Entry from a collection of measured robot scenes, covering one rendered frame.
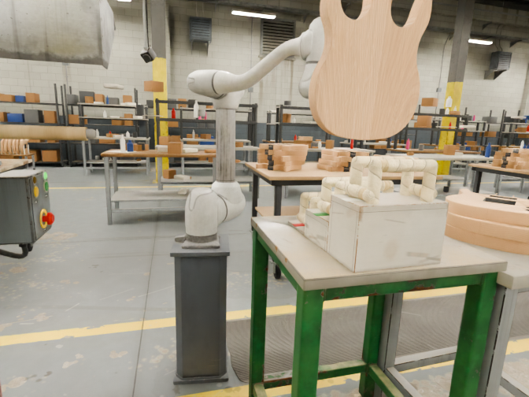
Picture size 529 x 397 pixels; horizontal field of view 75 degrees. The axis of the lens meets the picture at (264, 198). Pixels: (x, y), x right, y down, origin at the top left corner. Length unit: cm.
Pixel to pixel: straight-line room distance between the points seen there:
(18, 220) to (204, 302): 91
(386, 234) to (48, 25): 84
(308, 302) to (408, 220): 33
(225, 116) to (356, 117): 87
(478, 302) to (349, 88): 73
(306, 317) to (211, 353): 106
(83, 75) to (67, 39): 1146
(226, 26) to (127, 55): 325
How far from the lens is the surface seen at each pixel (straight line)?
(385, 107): 112
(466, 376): 133
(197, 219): 165
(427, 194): 99
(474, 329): 125
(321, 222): 103
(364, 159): 95
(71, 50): 79
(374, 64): 109
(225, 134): 177
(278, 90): 1251
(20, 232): 122
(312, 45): 139
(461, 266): 109
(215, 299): 175
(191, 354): 191
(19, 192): 120
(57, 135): 93
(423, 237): 100
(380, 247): 92
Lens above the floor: 128
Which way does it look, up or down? 12 degrees down
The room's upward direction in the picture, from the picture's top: 2 degrees clockwise
